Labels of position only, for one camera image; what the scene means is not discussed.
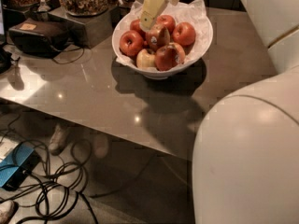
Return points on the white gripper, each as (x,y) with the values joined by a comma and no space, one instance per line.
(153,6)

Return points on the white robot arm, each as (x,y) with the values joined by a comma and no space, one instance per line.
(245,161)

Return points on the red apple back centre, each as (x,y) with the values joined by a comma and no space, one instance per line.
(166,22)

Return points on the white paper bowl liner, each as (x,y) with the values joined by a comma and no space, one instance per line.
(187,11)

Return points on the red apple back left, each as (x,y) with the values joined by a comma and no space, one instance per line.
(135,25)

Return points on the red apple right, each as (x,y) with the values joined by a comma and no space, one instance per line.
(184,34)

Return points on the red apple left front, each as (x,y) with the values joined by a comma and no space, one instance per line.
(131,43)

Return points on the red apple front with sticker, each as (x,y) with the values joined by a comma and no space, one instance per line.
(169,56)

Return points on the yellow-green apple front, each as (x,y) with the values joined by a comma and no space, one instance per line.
(145,59)

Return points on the white bowl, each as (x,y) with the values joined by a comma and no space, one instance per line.
(199,44)

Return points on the metal scoop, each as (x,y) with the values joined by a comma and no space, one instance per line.
(43,6)

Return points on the black device with label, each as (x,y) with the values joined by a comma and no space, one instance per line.
(39,38)

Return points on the white shoe under table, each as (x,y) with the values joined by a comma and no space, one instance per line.
(58,140)

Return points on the blue box on floor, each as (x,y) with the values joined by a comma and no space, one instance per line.
(14,166)

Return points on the white shoe bottom left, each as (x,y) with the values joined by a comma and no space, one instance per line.
(6,211)

